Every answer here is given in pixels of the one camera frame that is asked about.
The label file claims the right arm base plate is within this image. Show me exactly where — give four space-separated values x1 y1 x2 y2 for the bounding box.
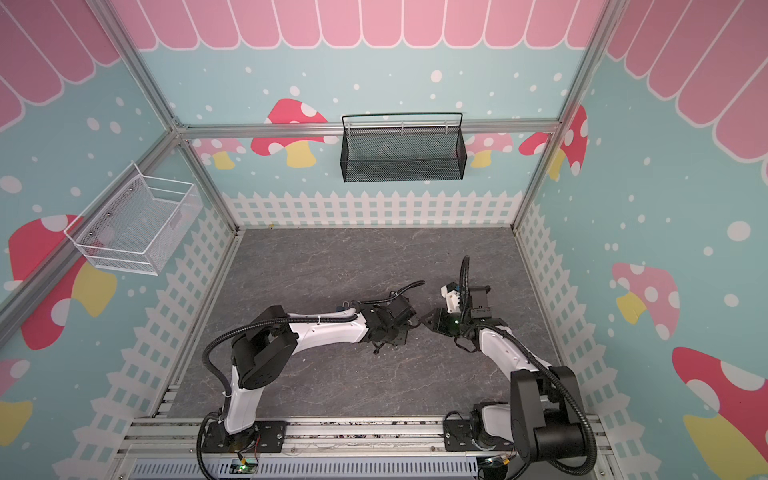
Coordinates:
442 417 514 452

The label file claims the black mesh wall basket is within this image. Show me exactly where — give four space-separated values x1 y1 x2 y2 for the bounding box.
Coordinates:
340 112 468 183

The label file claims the white mesh wall basket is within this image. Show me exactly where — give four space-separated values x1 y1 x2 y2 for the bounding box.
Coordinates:
64 164 203 276

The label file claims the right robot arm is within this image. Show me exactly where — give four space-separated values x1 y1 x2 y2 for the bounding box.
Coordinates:
424 282 598 476

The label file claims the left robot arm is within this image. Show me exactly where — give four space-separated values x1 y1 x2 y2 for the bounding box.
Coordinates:
221 296 416 435

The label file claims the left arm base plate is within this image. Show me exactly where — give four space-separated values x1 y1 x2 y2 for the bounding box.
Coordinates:
198 420 288 453

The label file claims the aluminium front rail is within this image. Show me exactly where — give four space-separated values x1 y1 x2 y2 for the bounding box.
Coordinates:
113 415 619 460

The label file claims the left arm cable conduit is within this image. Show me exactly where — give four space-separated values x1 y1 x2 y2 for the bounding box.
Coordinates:
202 280 426 397

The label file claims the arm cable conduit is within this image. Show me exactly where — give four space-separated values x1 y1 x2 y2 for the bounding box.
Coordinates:
202 280 426 397
458 255 599 477

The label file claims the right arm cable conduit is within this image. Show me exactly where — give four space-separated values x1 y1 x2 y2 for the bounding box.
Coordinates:
458 255 599 477

